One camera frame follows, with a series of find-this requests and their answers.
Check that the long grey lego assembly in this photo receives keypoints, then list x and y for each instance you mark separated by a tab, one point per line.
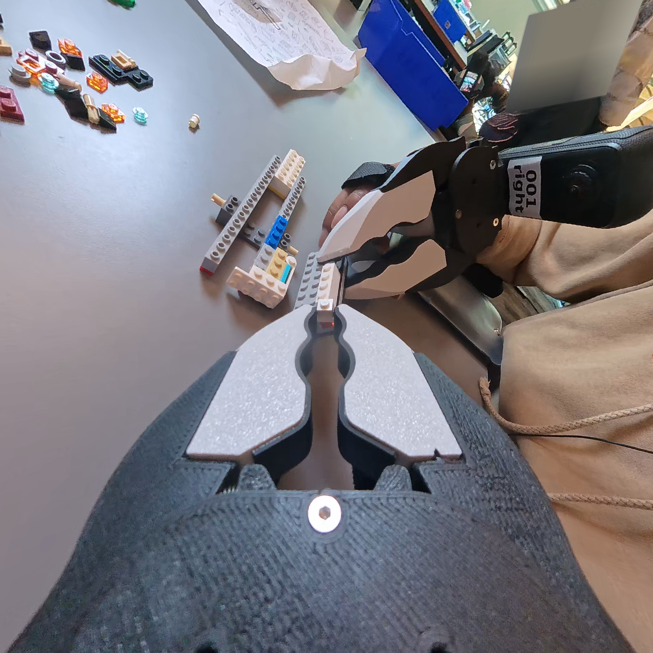
245	214

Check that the person's right hand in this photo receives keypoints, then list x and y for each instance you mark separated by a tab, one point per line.
339	204

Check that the small tan round lego piece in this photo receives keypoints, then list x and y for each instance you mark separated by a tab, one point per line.
194	121

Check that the white paper instruction sheet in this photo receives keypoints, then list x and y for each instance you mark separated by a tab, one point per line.
285	35

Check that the person's beige hoodie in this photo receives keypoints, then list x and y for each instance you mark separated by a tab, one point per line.
586	367

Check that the pile of loose lego parts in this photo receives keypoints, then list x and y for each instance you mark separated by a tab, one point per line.
109	66

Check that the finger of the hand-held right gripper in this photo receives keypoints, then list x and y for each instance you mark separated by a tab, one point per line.
408	270
387	209

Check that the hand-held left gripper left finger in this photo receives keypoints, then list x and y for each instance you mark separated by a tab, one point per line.
255	387

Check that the person's right forearm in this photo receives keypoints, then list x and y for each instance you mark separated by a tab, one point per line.
571	260

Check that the blue storage bin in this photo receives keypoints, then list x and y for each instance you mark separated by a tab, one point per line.
451	20
408	66

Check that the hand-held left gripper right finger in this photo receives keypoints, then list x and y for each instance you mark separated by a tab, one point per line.
393	393

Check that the small white lego piece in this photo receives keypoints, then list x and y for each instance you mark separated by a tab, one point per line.
325	307

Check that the green lego piece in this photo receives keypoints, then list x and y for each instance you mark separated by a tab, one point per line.
122	2

